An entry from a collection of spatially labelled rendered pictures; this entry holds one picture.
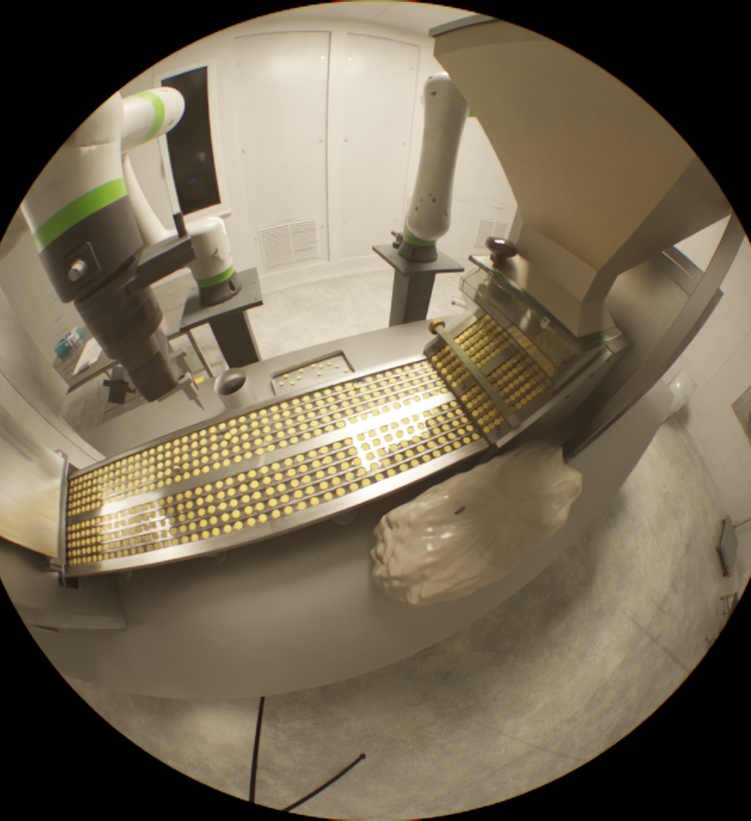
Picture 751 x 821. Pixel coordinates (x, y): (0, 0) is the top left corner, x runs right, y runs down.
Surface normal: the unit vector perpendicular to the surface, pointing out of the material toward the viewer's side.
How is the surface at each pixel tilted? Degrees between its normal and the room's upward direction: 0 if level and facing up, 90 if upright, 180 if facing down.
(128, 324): 90
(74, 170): 97
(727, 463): 90
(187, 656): 0
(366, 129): 90
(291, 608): 0
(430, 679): 0
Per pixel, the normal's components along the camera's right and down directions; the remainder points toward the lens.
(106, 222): 0.97, 0.21
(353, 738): 0.05, -0.57
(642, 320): -0.91, 0.30
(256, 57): 0.40, 0.76
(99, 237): 0.89, 0.41
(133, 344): 0.74, 0.58
